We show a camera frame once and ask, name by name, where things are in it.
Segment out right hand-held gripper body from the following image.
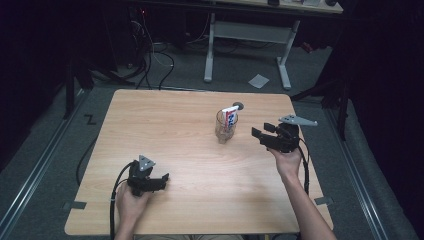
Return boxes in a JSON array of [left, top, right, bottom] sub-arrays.
[[266, 114, 318, 154]]

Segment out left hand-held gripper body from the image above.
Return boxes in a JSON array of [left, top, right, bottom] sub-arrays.
[[126, 154, 159, 197]]

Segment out clear glass cup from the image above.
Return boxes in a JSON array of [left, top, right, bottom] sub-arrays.
[[215, 109, 239, 145]]

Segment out white toothpaste tube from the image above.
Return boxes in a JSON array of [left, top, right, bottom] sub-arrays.
[[221, 105, 241, 132]]

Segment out person's right hand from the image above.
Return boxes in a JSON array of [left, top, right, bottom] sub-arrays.
[[268, 146, 303, 182]]

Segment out person's left hand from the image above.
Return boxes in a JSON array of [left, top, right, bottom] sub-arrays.
[[114, 181, 152, 228]]

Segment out white paper sheet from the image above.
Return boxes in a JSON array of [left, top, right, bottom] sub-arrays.
[[248, 73, 270, 90]]

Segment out black metal stand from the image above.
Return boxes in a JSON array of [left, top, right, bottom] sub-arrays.
[[62, 54, 134, 120], [290, 74, 352, 142]]

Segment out dark computer tower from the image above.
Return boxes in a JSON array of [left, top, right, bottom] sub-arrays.
[[127, 5, 149, 69]]

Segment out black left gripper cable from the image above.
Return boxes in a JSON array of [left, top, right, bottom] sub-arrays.
[[109, 162, 135, 240]]

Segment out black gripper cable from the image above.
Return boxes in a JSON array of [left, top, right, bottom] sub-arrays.
[[109, 162, 135, 240], [297, 137, 311, 196]]

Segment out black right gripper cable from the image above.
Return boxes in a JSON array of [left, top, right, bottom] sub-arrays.
[[297, 137, 311, 196]]

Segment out black cable beside table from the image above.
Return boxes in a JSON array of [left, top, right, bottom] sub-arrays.
[[75, 134, 100, 186]]

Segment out metal floor rail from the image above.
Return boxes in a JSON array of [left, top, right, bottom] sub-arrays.
[[0, 89, 90, 236], [324, 106, 389, 240]]

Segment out wooden desk with white frame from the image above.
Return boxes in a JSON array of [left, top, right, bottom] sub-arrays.
[[126, 0, 344, 91]]

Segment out black floor cable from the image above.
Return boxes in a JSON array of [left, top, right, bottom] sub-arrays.
[[135, 49, 153, 90], [158, 50, 176, 91]]

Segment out white floor cable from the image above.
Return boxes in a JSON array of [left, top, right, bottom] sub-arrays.
[[141, 13, 174, 68]]

